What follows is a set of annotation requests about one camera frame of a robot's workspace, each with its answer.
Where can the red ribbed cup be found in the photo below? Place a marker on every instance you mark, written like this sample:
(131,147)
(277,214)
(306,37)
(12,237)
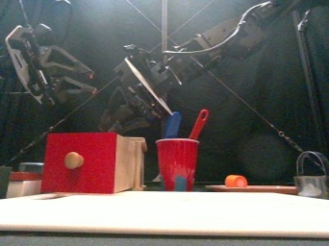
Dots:
(176,165)

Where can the red plastic utensil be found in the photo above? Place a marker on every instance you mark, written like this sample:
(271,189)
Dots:
(198,123)

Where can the red drawer with wooden knob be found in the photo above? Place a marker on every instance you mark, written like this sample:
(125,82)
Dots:
(85,163)

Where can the flat brown plate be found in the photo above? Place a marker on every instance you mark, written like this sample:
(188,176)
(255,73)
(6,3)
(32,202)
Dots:
(265,189)

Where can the orange toy food piece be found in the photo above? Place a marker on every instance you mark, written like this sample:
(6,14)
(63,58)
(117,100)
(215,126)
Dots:
(235,181)

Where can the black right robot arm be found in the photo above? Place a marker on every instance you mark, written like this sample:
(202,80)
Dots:
(239,33)

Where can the green block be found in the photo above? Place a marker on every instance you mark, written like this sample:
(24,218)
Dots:
(4,182)

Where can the white cutting board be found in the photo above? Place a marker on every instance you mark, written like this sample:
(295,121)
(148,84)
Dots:
(171,213)

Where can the white block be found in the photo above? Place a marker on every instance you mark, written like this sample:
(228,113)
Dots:
(24,189)

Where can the black vertical stand pole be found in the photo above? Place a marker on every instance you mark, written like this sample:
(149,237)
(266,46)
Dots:
(306,80)

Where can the vertical metal frame pole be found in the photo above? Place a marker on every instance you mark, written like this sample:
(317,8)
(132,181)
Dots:
(163,22)

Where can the blue plastic utensil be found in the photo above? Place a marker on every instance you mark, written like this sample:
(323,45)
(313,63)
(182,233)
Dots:
(172,125)

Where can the red flat block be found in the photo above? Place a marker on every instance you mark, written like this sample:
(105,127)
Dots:
(25,176)

